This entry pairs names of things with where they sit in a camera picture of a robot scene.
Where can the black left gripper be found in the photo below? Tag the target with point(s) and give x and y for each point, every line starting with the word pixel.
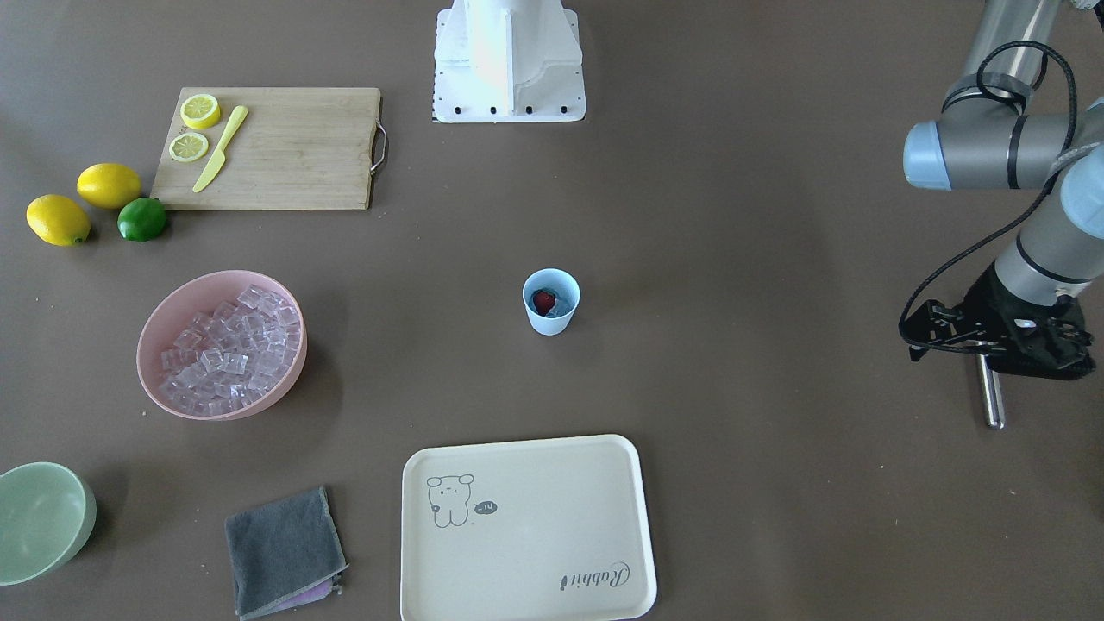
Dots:
pixel 994 305

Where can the steel muddler black tip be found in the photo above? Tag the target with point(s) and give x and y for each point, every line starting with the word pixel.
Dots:
pixel 993 401

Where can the red strawberry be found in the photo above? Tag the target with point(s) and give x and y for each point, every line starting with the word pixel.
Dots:
pixel 543 301

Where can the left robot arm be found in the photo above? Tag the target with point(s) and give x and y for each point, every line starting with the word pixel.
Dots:
pixel 1012 121

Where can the light blue cup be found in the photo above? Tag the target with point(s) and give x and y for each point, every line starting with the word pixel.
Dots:
pixel 568 297

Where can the pink bowl of ice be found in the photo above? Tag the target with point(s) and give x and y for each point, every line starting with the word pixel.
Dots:
pixel 223 346

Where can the cream rabbit tray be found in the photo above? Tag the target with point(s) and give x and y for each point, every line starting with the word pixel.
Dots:
pixel 546 529

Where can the grey folded cloth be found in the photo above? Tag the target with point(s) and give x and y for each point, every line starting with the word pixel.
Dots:
pixel 284 554

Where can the wooden cutting board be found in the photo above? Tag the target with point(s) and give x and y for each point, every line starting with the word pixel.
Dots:
pixel 298 148

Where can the yellow plastic knife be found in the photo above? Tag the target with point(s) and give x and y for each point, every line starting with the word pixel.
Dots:
pixel 217 158

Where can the lemon slice upper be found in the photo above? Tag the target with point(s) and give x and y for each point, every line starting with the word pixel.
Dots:
pixel 200 111

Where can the lemon slice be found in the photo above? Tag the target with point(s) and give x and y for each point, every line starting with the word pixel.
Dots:
pixel 188 147
pixel 200 111

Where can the lemon slice lower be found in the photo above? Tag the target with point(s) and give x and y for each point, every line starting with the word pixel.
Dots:
pixel 188 147

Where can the green lime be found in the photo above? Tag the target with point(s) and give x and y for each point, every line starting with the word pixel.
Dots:
pixel 142 220

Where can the whole yellow lemon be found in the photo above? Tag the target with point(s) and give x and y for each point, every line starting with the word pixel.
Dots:
pixel 109 186
pixel 58 220

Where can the mint green bowl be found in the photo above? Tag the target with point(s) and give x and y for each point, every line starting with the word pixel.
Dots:
pixel 47 515

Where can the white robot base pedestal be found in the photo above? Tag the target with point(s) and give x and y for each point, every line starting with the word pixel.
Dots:
pixel 508 62

